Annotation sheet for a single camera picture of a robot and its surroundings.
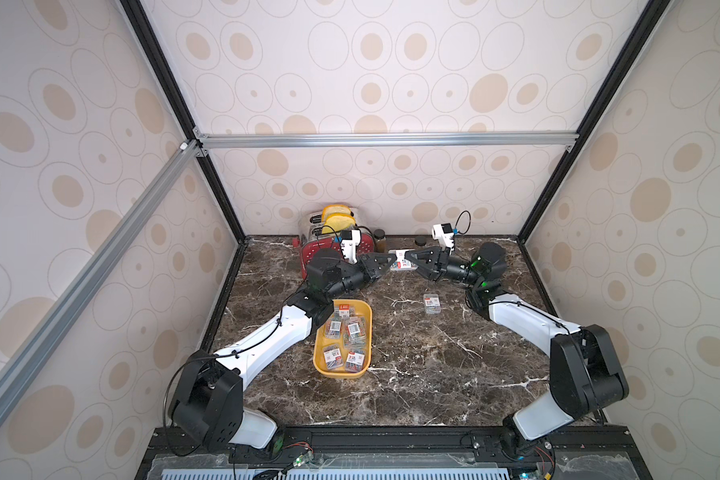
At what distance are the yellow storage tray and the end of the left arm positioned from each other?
264mm

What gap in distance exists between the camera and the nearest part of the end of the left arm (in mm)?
587

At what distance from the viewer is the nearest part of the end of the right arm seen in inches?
26.8

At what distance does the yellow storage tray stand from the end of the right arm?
27cm

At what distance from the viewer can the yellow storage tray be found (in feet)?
2.82
